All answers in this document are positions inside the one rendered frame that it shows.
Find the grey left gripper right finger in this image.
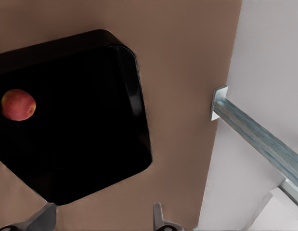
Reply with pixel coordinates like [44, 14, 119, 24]
[153, 202, 185, 231]

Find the red apple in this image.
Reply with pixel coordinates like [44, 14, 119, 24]
[1, 89, 37, 121]

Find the silver frame post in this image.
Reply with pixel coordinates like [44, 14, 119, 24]
[209, 85, 298, 211]

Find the black storage box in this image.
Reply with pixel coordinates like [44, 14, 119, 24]
[0, 29, 153, 206]

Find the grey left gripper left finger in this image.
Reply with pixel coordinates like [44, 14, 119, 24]
[0, 202, 57, 231]

